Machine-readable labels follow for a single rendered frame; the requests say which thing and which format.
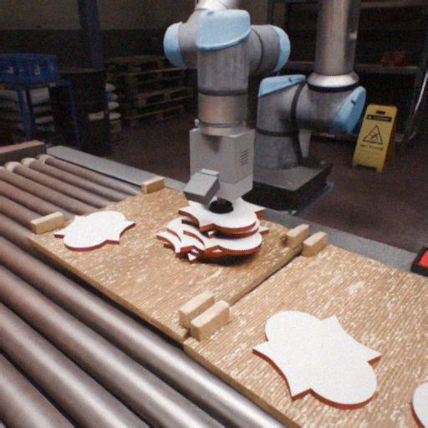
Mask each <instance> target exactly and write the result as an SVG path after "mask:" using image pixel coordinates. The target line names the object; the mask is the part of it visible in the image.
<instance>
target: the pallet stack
mask: <svg viewBox="0 0 428 428"><path fill-rule="evenodd" d="M103 61H104V64H108V66H109V67H108V68H104V69H105V74H108V75H107V78H106V82H107V84H112V85H113V86H115V89H114V90H113V91H111V92H112V93H115V94H116V95H118V98H117V99H116V100H115V101H114V102H115V103H117V104H118V105H119V106H118V107H116V108H115V109H114V110H112V111H114V112H117V113H119V114H120V115H121V116H119V117H118V118H116V119H119V120H120V123H121V124H123V123H126V122H128V125H127V127H135V126H139V125H146V124H149V123H153V122H156V121H160V120H167V119H169V118H173V116H177V115H181V114H183V113H184V108H183V107H184V105H182V99H186V98H190V97H193V87H184V85H183V78H186V76H187V73H186V71H185V70H186V69H185V68H181V67H177V66H168V65H169V60H168V58H167V56H165V55H137V56H128V57H118V58H110V59H103ZM151 63H153V65H150V64H151ZM147 65H149V66H147ZM172 70H176V76H172V75H171V71H172ZM172 80H175V81H174V84H175V85H169V81H172ZM179 90H182V94H177V93H173V92H175V91H179ZM170 101H173V104H168V102H170ZM173 109H176V110H175V113H174V114H172V115H166V116H164V114H163V113H166V112H170V110H173ZM148 116H152V120H148V121H145V122H141V123H139V121H138V120H141V118H145V117H148Z"/></svg>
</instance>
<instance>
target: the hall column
mask: <svg viewBox="0 0 428 428"><path fill-rule="evenodd" d="M78 7H79V21H80V27H81V35H82V42H83V50H84V61H85V68H97V69H103V79H104V86H105V94H106V77H105V69H104V61H103V54H102V46H101V37H100V29H99V14H98V6H97V0H78ZM106 97H107V94H106ZM106 103H107V111H108V121H109V124H110V111H109V103H108V97H107V100H106ZM109 129H110V141H111V144H112V143H114V142H115V141H119V140H123V139H124V138H123V137H120V134H117V136H114V135H112V134H111V126H110V125H109Z"/></svg>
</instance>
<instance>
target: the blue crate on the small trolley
mask: <svg viewBox="0 0 428 428"><path fill-rule="evenodd" d="M59 79H60V73H59V69H58V64H57V58H56V55H42V54H18V53H4V54H0V82H2V83H16V84H37V83H42V82H48V81H54V80H59Z"/></svg>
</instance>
